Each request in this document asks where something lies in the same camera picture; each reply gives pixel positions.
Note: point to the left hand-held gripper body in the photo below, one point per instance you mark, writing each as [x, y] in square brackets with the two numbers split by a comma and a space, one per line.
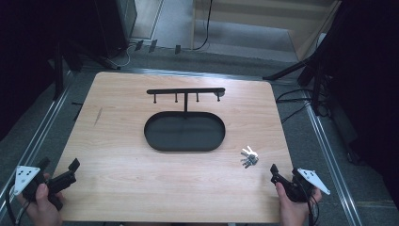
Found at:
[59, 182]

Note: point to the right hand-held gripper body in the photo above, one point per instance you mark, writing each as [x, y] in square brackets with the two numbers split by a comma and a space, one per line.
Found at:
[299, 186]

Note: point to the person's right hand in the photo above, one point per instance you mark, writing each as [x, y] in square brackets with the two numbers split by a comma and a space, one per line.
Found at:
[293, 208]

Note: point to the person's left hand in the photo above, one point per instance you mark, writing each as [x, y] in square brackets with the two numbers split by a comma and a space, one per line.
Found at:
[42, 204]

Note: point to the bunch of silver keys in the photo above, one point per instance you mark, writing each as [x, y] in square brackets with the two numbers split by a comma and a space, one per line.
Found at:
[249, 157]

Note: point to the black metal stand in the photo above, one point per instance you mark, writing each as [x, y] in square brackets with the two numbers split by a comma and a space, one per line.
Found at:
[58, 72]

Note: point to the black key rack with tray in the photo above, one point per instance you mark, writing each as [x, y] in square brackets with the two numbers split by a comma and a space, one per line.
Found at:
[185, 125]

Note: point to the black tripod stand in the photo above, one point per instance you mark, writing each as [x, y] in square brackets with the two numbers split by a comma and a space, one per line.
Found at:
[301, 67]

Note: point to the dark cabinet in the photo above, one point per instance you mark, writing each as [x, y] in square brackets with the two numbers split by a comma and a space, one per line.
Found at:
[114, 26]

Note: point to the metal floor rail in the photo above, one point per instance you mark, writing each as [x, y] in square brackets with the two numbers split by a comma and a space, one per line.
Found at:
[33, 141]
[331, 163]

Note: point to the small black floor bracket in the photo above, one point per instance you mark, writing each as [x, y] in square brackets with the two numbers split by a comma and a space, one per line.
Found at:
[152, 45]
[178, 49]
[139, 45]

